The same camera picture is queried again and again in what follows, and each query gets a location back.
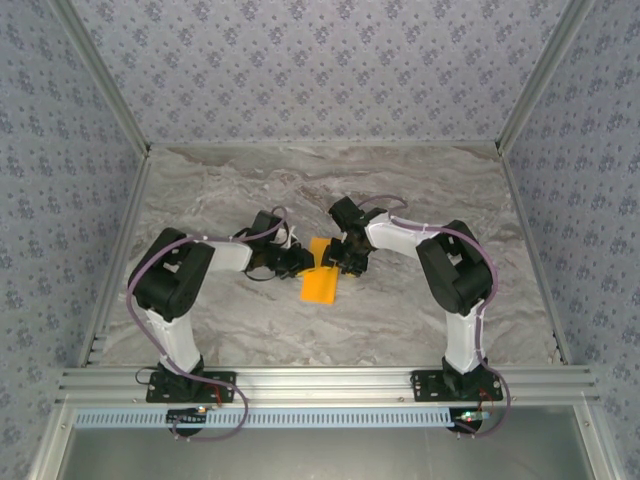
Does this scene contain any aluminium frame post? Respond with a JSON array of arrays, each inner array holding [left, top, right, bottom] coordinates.
[[493, 0, 599, 154], [47, 0, 153, 157]]

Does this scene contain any grey sheet metal panel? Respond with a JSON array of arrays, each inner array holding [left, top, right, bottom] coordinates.
[[29, 403, 619, 480]]

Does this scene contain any wide aluminium mounting rail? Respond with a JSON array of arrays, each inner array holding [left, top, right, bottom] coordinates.
[[53, 366, 601, 405]]

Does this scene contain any aluminium table side rail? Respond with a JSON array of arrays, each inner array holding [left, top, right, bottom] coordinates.
[[499, 149, 574, 366], [77, 149, 154, 369]]

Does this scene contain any small circuit board with LED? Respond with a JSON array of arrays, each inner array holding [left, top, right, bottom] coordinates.
[[166, 406, 209, 427], [451, 408, 491, 432]]

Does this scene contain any pale blue slotted cable duct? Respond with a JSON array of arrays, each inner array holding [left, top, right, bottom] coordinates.
[[73, 407, 464, 430]]

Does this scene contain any thin aluminium table rail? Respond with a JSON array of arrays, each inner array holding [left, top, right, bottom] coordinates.
[[148, 140, 501, 150]]

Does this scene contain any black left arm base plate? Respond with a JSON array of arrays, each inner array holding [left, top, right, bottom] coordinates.
[[145, 369, 237, 404]]

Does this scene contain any orange paper sheet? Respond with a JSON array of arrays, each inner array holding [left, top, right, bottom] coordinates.
[[299, 237, 342, 306]]

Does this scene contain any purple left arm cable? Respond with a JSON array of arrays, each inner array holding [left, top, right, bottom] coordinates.
[[127, 205, 250, 444]]

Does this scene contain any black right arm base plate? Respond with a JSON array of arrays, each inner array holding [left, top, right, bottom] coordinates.
[[410, 369, 503, 403]]

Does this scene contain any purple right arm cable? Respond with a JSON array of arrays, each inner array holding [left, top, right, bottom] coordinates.
[[359, 195, 512, 439]]

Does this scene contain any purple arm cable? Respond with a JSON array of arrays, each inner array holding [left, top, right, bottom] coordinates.
[[127, 205, 250, 444], [359, 195, 512, 439]]

